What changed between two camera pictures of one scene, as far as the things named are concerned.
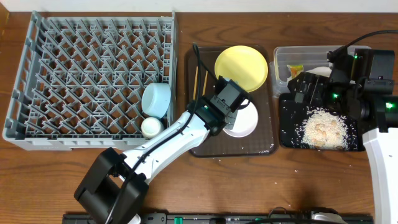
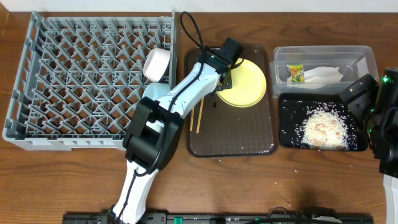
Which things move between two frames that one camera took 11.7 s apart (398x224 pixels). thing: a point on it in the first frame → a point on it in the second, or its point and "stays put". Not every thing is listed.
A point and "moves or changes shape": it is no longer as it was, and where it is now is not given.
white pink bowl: (245, 122) → (155, 63)
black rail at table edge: (235, 218) stays put
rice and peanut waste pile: (322, 129) stays put
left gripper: (232, 119) → (226, 83)
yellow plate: (244, 64) moves or changes shape
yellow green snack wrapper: (295, 69) stays put
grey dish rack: (81, 79) stays put
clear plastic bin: (308, 56) stays put
